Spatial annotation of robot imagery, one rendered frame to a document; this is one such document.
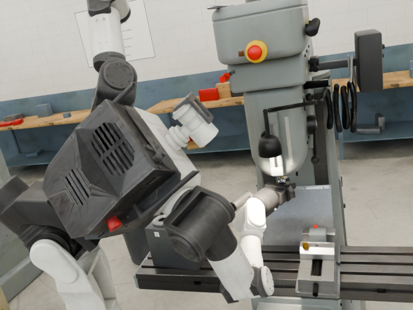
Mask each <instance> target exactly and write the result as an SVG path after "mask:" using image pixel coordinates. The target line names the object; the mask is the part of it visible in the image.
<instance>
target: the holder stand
mask: <svg viewBox="0 0 413 310"><path fill-rule="evenodd" d="M166 217H167V216H166V215H159V216H157V217H156V218H154V219H153V221H152V222H151V223H150V224H149V225H147V226H146V227H145V229H144V230H145V233H146V237H147V242H148V245H149V249H150V253H151V257H152V261H153V264H154V266H161V267H166V268H175V269H183V270H188V271H199V269H200V268H201V267H202V265H203V264H204V262H205V261H206V259H207V258H206V256H205V255H204V257H203V258H202V259H201V260H200V261H199V262H195V261H192V260H188V259H187V258H185V257H183V256H182V255H181V254H179V253H178V252H176V251H175V250H174V248H173V246H172V244H171V241H170V238H169V236H168V234H167V232H166V230H165V227H164V225H163V220H164V219H165V218H166Z"/></svg>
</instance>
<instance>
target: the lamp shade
mask: <svg viewBox="0 0 413 310"><path fill-rule="evenodd" d="M258 151H259V157H262V158H273V157H278V156H280V155H281V154H282V149H281V143H280V141H279V139H278V137H276V136H275V135H269V136H267V135H264V136H263V137H262V138H261V139H260V140H259V144H258Z"/></svg>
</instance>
